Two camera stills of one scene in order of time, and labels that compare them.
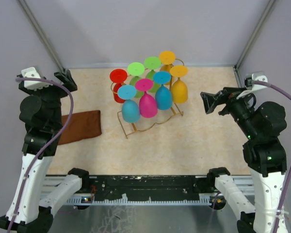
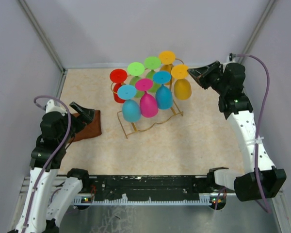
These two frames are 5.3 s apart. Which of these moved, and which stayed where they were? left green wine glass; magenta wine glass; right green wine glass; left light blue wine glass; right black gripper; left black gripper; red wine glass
Moved: left black gripper; right black gripper
Stayed: left green wine glass; left light blue wine glass; red wine glass; right green wine glass; magenta wine glass
